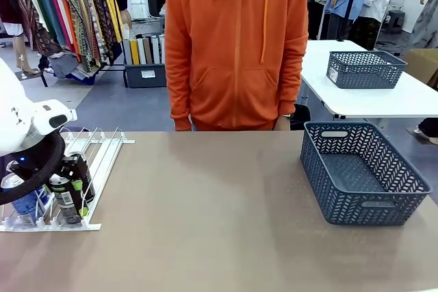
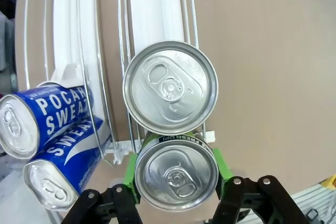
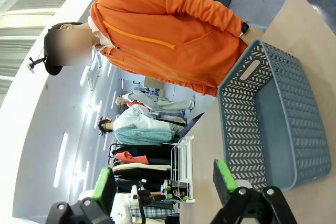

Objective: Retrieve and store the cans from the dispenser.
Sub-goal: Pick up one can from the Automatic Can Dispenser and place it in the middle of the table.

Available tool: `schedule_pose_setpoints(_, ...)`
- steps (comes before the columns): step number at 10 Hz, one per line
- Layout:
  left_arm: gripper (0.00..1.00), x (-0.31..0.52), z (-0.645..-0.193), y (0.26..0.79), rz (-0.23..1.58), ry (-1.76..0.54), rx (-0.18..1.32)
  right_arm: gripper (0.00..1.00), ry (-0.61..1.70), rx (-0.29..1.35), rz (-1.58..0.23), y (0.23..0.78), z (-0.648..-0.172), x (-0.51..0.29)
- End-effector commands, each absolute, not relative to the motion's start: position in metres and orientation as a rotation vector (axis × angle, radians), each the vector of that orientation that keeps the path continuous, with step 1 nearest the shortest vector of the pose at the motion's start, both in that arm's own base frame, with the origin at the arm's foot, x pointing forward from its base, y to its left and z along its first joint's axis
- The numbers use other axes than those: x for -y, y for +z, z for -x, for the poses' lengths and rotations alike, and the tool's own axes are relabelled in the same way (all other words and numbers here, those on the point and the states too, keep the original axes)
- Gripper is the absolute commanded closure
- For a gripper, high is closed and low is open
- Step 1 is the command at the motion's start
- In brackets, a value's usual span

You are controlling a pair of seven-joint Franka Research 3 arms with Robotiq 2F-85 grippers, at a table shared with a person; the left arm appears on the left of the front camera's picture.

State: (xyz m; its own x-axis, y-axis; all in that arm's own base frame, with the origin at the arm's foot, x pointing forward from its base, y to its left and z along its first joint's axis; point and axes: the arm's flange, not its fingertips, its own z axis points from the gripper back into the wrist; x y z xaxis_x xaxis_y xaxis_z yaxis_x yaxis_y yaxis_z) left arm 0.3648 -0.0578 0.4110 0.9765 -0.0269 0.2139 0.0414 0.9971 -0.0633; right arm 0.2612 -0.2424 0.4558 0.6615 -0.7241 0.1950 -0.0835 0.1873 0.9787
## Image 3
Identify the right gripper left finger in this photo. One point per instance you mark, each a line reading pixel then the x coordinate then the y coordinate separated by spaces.
pixel 103 187

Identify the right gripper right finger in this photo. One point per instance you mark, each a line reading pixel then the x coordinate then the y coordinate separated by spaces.
pixel 223 176

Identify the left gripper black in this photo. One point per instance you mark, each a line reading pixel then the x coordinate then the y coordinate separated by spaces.
pixel 149 200

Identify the blue-grey perforated plastic basket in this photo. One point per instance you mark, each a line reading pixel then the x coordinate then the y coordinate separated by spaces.
pixel 275 119

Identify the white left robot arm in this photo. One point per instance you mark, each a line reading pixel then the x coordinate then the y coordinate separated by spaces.
pixel 122 205

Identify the person's left forearm orange sleeve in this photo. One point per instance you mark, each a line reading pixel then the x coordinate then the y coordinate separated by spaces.
pixel 218 11

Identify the blue plaid cloth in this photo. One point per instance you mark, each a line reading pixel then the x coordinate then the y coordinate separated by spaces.
pixel 152 212

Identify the clothes rack with dark garments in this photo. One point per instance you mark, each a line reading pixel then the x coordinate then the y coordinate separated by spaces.
pixel 141 161

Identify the dark purple cloth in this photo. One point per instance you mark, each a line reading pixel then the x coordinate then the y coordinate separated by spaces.
pixel 193 125

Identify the teal fleece blanket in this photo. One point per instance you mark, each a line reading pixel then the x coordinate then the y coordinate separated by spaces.
pixel 141 134

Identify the dark-haired mannequin in white jacket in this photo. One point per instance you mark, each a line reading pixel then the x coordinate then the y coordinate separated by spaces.
pixel 141 121

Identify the person in orange hoodie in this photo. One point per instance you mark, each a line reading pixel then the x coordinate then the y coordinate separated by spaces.
pixel 157 51

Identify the black camera on mount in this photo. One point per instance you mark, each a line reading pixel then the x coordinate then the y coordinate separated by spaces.
pixel 35 62

